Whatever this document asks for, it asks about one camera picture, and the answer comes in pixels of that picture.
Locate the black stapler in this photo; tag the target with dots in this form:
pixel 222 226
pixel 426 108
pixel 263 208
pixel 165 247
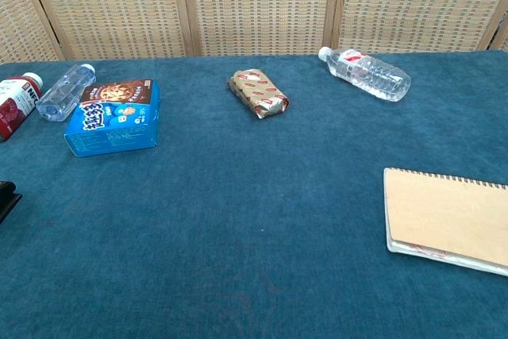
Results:
pixel 6 198

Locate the large clear water bottle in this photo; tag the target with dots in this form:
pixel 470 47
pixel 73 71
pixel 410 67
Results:
pixel 369 73

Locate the small clear plastic bottle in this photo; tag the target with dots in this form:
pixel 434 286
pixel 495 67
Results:
pixel 63 95

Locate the tan spiral notebook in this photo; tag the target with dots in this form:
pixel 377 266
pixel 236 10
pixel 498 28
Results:
pixel 444 216

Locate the red juice bottle white cap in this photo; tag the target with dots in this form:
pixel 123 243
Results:
pixel 16 102

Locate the gold wrapped snack pack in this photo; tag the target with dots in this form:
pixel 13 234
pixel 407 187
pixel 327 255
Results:
pixel 260 93

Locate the blue tablecloth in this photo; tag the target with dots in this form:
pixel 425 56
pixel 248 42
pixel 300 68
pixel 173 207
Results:
pixel 238 236

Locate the blue chocolate cookie box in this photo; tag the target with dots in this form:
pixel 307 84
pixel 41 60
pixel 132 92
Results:
pixel 115 122

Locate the woven rattan screen panel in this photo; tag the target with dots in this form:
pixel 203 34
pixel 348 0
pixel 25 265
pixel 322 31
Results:
pixel 115 5
pixel 262 5
pixel 20 17
pixel 420 1

